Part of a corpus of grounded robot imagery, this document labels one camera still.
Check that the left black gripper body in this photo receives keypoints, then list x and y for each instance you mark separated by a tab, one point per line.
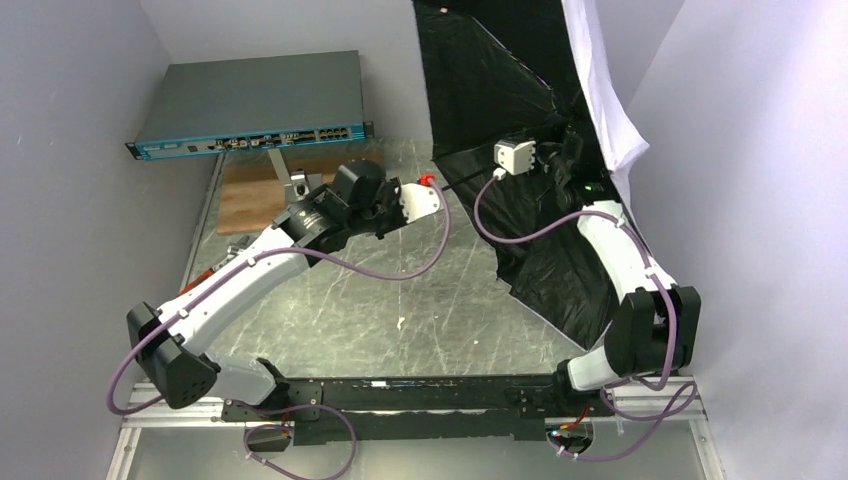
383	201

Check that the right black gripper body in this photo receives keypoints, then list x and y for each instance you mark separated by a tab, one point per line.
564	168

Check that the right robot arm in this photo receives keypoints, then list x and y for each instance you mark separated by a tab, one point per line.
652	330

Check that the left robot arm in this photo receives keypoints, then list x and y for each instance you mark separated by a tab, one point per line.
171	343

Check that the wooden board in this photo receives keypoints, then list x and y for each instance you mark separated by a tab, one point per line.
252	195

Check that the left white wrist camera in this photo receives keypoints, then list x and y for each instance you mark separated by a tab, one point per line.
419	199

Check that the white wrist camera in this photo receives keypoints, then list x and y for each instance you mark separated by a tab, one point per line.
419	199
513	158

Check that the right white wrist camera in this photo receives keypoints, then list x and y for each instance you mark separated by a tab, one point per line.
513	158

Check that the metal stand bracket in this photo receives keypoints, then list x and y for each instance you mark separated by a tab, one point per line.
298	176

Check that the red handled adjustable wrench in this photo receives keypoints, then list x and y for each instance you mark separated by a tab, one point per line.
233	250

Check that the grey network switch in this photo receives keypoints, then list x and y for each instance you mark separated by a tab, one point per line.
252	104

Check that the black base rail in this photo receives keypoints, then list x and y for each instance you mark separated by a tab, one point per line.
520	407

